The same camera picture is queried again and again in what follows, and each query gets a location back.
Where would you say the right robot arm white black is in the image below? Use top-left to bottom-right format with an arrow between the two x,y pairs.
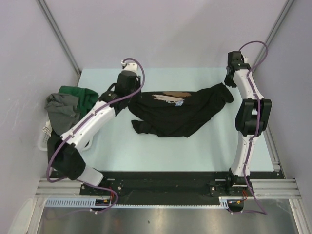
224,51 -> 272,195

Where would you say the white plastic laundry basket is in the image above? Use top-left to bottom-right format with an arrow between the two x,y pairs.
38,120 -> 93,152

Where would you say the grey t shirt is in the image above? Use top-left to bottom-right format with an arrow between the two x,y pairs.
44,93 -> 80,135

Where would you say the grey cable duct strip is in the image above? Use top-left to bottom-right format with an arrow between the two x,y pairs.
45,198 -> 228,209

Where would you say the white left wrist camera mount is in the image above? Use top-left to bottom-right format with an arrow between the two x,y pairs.
121,61 -> 138,74

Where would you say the right aluminium frame rail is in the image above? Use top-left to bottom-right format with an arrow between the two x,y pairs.
249,126 -> 282,173

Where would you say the black printed t shirt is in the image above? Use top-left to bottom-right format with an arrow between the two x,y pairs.
128,83 -> 234,137

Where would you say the green t shirt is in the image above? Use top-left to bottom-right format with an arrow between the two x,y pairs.
58,86 -> 99,118

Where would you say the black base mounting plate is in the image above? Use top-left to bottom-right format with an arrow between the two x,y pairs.
48,171 -> 286,212

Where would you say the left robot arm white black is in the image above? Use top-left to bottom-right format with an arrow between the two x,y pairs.
48,69 -> 142,195

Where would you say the left aluminium corner post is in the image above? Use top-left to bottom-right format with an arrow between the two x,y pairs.
36,0 -> 82,77

